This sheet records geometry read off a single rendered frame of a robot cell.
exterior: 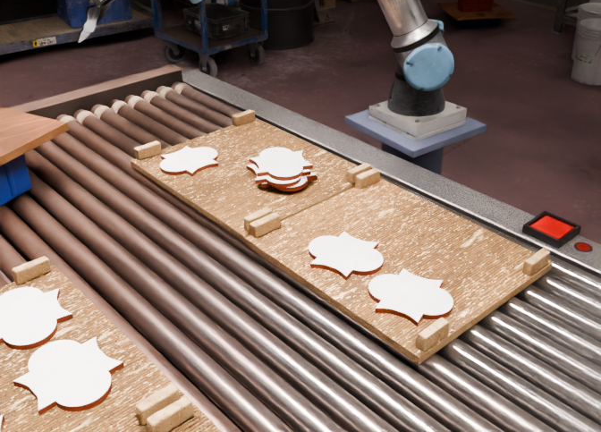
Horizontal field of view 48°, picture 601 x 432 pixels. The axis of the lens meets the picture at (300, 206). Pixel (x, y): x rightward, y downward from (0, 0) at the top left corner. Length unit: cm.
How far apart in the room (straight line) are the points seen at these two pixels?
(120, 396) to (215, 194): 54
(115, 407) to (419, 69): 102
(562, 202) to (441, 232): 215
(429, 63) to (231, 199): 57
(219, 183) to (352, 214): 29
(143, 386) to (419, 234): 56
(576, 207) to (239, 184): 223
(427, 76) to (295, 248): 61
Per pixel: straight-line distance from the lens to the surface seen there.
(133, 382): 97
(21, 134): 147
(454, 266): 117
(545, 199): 337
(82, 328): 107
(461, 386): 99
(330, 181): 140
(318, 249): 116
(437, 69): 161
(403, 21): 159
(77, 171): 156
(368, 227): 125
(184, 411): 89
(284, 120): 173
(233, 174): 143
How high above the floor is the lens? 161
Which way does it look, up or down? 31 degrees down
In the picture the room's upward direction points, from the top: straight up
